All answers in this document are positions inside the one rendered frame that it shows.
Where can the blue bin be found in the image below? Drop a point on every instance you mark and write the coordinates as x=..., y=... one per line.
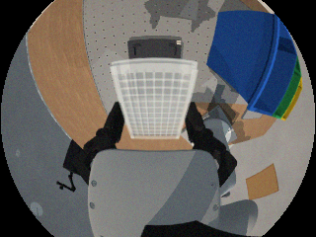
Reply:
x=244, y=52

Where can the green bin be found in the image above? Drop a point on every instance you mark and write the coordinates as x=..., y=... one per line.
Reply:
x=288, y=96

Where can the yellow open bin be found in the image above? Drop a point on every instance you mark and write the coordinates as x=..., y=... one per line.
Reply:
x=293, y=102

